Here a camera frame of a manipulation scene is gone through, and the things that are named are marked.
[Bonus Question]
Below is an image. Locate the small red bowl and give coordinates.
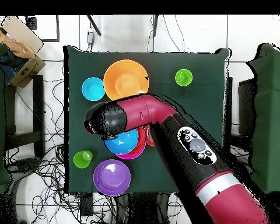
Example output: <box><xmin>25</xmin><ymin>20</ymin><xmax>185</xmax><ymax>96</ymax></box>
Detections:
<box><xmin>145</xmin><ymin>125</ymin><xmax>156</xmax><ymax>147</ymax></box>

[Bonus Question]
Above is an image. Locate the medium blue bowl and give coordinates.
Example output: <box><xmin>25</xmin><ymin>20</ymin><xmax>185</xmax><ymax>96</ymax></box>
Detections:
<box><xmin>104</xmin><ymin>128</ymin><xmax>139</xmax><ymax>155</ymax></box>

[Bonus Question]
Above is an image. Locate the large pink bowl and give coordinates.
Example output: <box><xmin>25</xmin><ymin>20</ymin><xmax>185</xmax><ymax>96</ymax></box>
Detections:
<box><xmin>115</xmin><ymin>139</ymin><xmax>147</xmax><ymax>160</ymax></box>

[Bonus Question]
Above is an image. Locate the large orange bowl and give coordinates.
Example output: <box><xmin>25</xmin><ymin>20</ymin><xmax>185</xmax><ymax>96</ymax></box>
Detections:
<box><xmin>103</xmin><ymin>59</ymin><xmax>150</xmax><ymax>101</ymax></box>

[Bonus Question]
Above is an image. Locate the small light blue bowl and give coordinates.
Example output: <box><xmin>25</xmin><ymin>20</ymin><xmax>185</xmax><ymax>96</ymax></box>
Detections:
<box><xmin>81</xmin><ymin>77</ymin><xmax>106</xmax><ymax>102</ymax></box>

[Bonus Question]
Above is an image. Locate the purple bowl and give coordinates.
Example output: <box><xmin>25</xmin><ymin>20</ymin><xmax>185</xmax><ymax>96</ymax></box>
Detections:
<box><xmin>93</xmin><ymin>159</ymin><xmax>132</xmax><ymax>196</ymax></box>

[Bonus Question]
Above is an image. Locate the dark green table cloth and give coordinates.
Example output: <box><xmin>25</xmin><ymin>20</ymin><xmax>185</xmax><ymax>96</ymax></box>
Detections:
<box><xmin>62</xmin><ymin>45</ymin><xmax>232</xmax><ymax>194</ymax></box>

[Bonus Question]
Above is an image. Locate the green cup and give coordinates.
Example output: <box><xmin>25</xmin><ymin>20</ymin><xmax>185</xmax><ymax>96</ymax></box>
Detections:
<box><xmin>73</xmin><ymin>150</ymin><xmax>93</xmax><ymax>169</ymax></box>
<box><xmin>174</xmin><ymin>68</ymin><xmax>194</xmax><ymax>88</ymax></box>

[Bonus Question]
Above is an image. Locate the black tripod leg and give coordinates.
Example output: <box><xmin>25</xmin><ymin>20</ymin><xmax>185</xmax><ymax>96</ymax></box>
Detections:
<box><xmin>152</xmin><ymin>15</ymin><xmax>159</xmax><ymax>37</ymax></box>
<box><xmin>86</xmin><ymin>15</ymin><xmax>102</xmax><ymax>37</ymax></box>

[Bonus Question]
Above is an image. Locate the black side furniture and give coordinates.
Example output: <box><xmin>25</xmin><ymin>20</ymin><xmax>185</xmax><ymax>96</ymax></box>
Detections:
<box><xmin>237</xmin><ymin>78</ymin><xmax>257</xmax><ymax>136</ymax></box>

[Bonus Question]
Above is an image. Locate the cardboard box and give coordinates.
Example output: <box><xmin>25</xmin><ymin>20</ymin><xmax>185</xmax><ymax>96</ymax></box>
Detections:
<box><xmin>0</xmin><ymin>15</ymin><xmax>47</xmax><ymax>89</ymax></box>

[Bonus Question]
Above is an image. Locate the brown cloth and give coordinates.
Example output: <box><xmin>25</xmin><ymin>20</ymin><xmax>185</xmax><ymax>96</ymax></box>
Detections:
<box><xmin>0</xmin><ymin>23</ymin><xmax>36</xmax><ymax>59</ymax></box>

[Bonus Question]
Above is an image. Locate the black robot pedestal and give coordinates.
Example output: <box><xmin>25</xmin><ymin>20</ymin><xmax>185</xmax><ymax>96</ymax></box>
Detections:
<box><xmin>115</xmin><ymin>192</ymin><xmax>171</xmax><ymax>224</ymax></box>

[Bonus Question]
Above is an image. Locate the black stool frame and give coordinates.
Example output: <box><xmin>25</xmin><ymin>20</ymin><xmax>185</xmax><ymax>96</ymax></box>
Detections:
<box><xmin>4</xmin><ymin>75</ymin><xmax>46</xmax><ymax>159</ymax></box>

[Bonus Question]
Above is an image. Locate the black square frame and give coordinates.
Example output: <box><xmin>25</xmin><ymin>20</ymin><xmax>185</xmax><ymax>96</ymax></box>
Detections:
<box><xmin>25</xmin><ymin>15</ymin><xmax>60</xmax><ymax>43</ymax></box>

